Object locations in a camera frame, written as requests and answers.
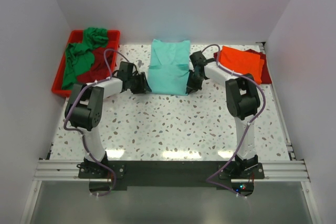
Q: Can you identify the teal t shirt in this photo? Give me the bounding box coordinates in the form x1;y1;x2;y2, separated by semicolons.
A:
148;39;191;96

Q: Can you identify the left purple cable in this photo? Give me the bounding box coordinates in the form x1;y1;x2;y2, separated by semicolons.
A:
62;48;130;197

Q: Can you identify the green t shirt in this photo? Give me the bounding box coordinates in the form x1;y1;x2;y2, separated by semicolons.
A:
61;27;109;90

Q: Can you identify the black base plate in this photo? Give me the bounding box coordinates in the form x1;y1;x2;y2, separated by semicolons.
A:
77;161;265;196

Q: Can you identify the red plastic bin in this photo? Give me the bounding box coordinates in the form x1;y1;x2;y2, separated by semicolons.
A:
51;30;120;98

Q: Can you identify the orange folded t shirt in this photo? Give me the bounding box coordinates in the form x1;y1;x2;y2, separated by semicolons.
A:
219;46;265;84

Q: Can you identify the dark red folded t shirt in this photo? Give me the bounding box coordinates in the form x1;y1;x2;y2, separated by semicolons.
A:
214;49;272;84

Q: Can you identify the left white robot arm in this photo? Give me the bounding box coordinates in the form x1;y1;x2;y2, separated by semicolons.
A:
64;61;151;178

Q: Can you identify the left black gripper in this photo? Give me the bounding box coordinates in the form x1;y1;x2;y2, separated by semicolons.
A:
128;72;151;95

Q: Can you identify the dark red t shirt in bin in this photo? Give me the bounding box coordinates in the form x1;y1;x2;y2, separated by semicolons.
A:
76;46;113;83

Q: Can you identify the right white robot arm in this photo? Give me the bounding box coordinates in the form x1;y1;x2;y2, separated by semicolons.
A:
186;51;266;178

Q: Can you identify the aluminium rail frame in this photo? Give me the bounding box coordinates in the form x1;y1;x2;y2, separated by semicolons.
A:
19;41;322;224

